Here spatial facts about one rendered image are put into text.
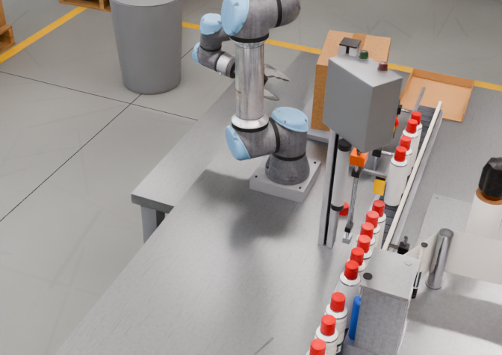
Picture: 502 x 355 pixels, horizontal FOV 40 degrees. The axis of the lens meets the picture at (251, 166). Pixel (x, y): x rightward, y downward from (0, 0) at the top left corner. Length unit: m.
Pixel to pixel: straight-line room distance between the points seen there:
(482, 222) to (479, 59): 3.35
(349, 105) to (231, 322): 0.66
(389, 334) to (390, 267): 0.15
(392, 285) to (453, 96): 1.53
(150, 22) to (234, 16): 2.36
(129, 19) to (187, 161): 1.97
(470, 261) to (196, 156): 1.04
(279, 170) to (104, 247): 1.35
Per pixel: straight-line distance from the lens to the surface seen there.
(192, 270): 2.04
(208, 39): 2.36
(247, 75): 2.05
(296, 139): 2.20
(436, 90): 3.02
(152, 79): 4.49
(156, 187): 2.35
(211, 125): 2.65
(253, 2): 1.96
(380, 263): 1.64
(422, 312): 1.93
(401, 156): 2.13
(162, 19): 4.30
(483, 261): 1.96
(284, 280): 2.01
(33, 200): 3.74
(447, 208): 2.28
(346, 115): 1.73
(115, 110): 4.41
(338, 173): 1.80
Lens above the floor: 2.25
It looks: 36 degrees down
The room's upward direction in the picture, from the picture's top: 2 degrees clockwise
